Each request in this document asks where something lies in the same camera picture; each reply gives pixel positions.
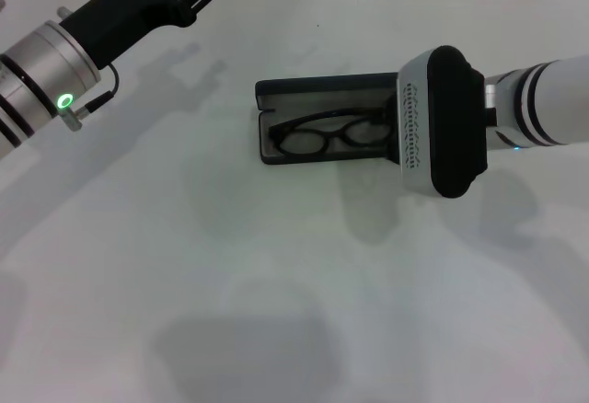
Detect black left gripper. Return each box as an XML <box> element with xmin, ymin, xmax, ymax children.
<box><xmin>58</xmin><ymin>0</ymin><xmax>236</xmax><ymax>72</ymax></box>

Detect black glasses case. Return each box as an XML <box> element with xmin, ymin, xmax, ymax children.
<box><xmin>254</xmin><ymin>71</ymin><xmax>401</xmax><ymax>165</ymax></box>

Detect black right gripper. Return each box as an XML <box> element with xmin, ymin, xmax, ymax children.
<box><xmin>385</xmin><ymin>84</ymin><xmax>402</xmax><ymax>166</ymax></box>

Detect silver left cable connector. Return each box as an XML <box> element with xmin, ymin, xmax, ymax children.
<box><xmin>62</xmin><ymin>106</ymin><xmax>87</xmax><ymax>132</ymax></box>

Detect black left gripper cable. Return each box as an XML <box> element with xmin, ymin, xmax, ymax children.
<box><xmin>80</xmin><ymin>62</ymin><xmax>121</xmax><ymax>112</ymax></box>

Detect round thick black glasses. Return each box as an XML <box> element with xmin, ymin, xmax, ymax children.
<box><xmin>267</xmin><ymin>107</ymin><xmax>392</xmax><ymax>155</ymax></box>

